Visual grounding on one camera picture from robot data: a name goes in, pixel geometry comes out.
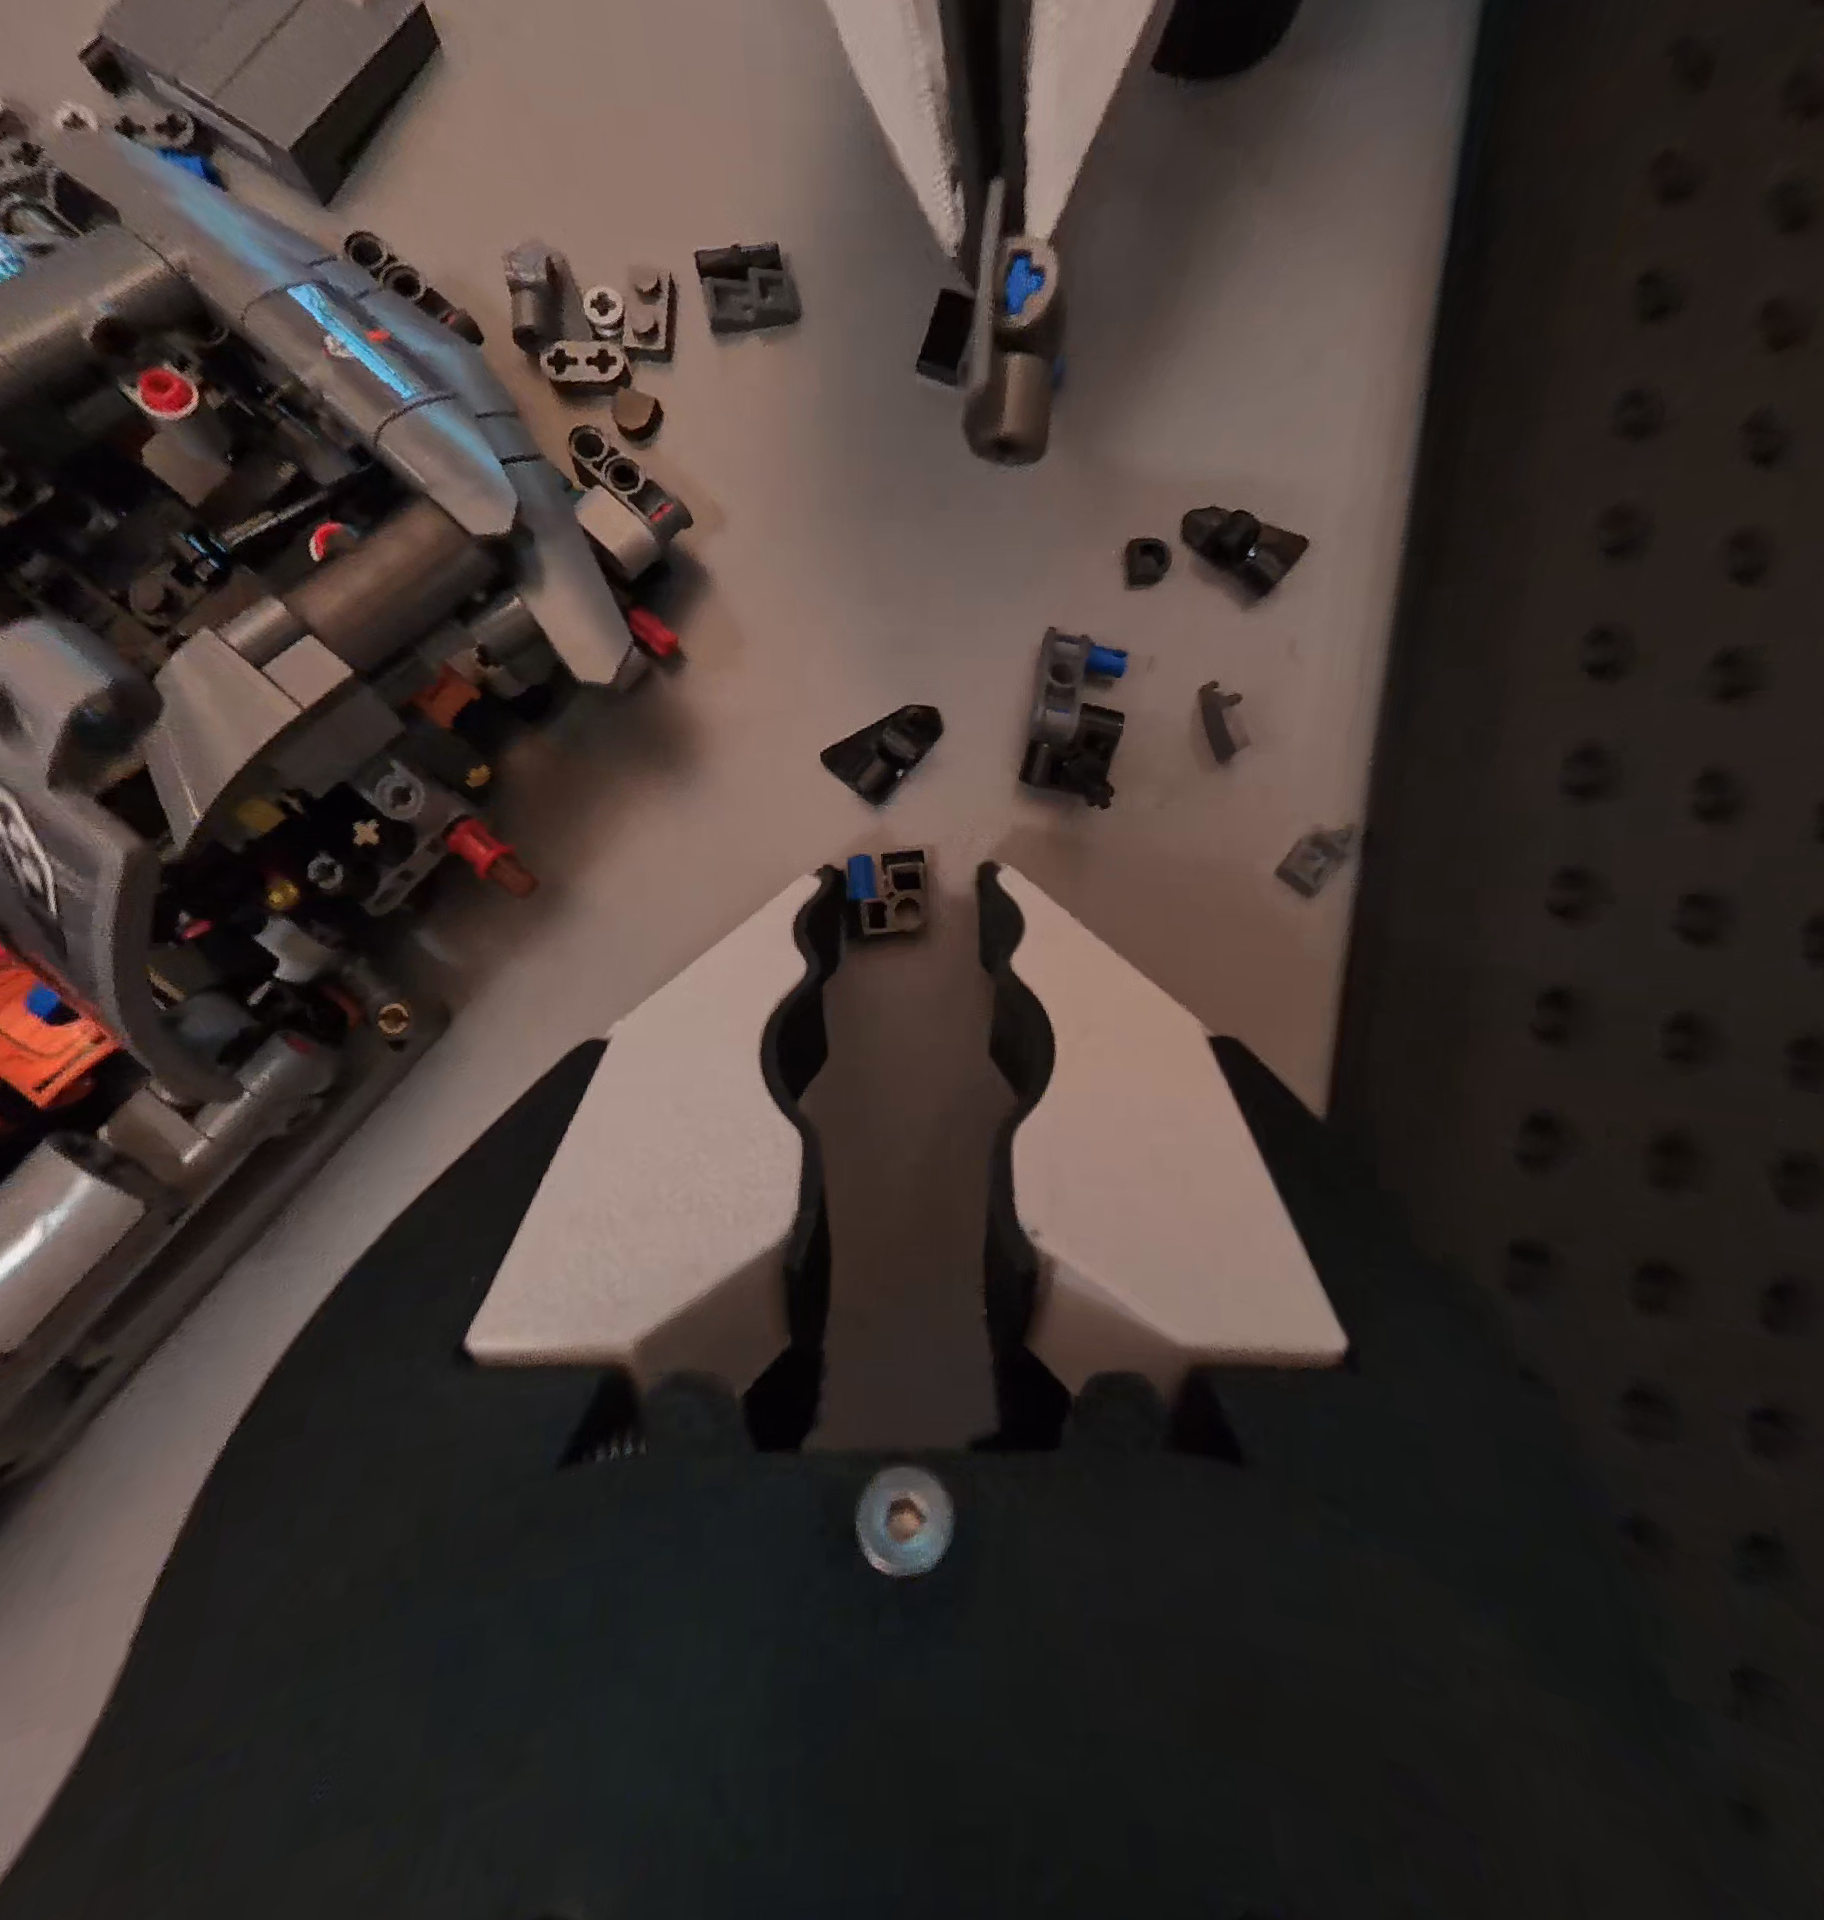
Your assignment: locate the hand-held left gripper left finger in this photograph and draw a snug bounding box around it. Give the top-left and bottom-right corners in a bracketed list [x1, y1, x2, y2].
[465, 868, 843, 1448]

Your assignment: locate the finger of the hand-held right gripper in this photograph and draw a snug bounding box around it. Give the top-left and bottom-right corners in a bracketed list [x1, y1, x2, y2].
[824, 0, 993, 294]
[999, 0, 1169, 244]

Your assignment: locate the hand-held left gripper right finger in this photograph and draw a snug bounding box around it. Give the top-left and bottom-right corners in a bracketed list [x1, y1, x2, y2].
[976, 861, 1352, 1448]

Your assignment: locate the black lego piece blue pin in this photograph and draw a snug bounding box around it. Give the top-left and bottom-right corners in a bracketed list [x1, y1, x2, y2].
[843, 846, 933, 945]

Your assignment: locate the small black lego assembly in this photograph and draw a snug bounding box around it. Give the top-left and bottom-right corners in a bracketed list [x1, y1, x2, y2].
[1020, 629, 1131, 813]

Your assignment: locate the black lego connector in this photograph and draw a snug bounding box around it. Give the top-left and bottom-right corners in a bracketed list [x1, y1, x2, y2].
[819, 704, 945, 803]

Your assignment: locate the light grey small lego plate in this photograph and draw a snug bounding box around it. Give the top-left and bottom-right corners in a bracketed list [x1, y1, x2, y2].
[583, 270, 678, 362]

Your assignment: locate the small black lego piece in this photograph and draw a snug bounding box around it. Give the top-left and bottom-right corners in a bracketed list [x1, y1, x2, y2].
[1181, 509, 1312, 602]

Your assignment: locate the dark grey lego panel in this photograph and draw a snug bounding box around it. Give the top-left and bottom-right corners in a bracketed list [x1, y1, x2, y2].
[79, 0, 442, 203]

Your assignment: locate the grey lego car section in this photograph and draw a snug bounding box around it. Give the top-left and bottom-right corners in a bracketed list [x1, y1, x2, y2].
[0, 91, 697, 1113]

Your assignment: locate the black perforated board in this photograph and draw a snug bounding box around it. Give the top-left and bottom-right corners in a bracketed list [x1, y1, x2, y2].
[1332, 0, 1824, 1920]

